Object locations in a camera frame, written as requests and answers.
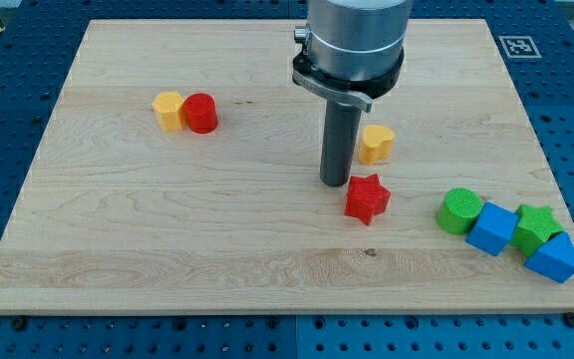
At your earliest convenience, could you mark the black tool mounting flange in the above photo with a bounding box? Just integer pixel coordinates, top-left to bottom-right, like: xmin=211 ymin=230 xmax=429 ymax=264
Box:
xmin=292 ymin=49 xmax=405 ymax=113

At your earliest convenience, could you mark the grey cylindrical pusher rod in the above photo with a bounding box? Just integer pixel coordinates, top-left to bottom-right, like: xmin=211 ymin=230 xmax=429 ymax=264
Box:
xmin=320 ymin=100 xmax=362 ymax=186

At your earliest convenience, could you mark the yellow heart block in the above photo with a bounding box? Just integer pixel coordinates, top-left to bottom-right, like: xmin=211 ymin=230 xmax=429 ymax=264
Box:
xmin=358 ymin=125 xmax=396 ymax=165

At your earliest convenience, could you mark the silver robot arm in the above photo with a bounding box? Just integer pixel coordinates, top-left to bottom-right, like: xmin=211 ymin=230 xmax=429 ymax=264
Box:
xmin=292 ymin=0 xmax=413 ymax=186

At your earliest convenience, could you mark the red star block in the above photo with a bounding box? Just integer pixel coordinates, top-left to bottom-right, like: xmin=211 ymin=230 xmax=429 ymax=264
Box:
xmin=344 ymin=174 xmax=391 ymax=225

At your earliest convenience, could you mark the red cylinder block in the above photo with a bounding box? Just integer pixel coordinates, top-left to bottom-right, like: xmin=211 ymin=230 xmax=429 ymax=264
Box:
xmin=182 ymin=93 xmax=218 ymax=134

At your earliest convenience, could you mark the green cylinder block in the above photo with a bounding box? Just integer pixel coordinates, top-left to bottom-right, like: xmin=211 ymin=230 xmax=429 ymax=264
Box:
xmin=435 ymin=187 xmax=483 ymax=234

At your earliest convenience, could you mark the wooden board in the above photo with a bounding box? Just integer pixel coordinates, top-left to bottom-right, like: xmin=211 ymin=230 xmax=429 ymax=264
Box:
xmin=0 ymin=19 xmax=574 ymax=316

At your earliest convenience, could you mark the yellow hexagon block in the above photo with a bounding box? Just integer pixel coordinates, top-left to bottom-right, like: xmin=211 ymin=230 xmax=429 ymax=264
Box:
xmin=151 ymin=92 xmax=185 ymax=132

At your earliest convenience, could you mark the white fiducial marker tag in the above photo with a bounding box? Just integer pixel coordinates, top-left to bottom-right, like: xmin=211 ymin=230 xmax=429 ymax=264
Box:
xmin=498 ymin=35 xmax=541 ymax=59

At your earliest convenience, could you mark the blue cube block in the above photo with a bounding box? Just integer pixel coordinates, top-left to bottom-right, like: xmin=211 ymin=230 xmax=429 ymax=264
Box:
xmin=465 ymin=202 xmax=518 ymax=256

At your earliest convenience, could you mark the green star block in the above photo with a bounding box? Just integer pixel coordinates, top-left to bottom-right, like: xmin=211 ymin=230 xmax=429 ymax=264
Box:
xmin=510 ymin=203 xmax=564 ymax=257

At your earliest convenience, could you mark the blue triangle block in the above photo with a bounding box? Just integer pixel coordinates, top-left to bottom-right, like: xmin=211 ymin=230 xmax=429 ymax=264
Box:
xmin=524 ymin=231 xmax=574 ymax=283

